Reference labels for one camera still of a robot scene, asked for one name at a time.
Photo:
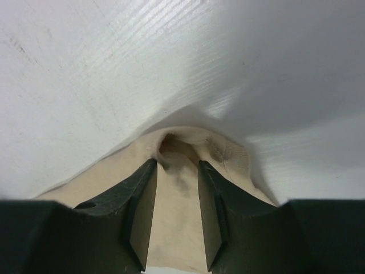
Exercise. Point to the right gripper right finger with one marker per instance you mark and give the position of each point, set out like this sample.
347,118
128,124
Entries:
243,234

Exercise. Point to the beige t shirt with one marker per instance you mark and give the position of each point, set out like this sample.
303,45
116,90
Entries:
177,237

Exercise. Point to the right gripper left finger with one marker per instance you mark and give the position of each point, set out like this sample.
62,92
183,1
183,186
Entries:
109,233

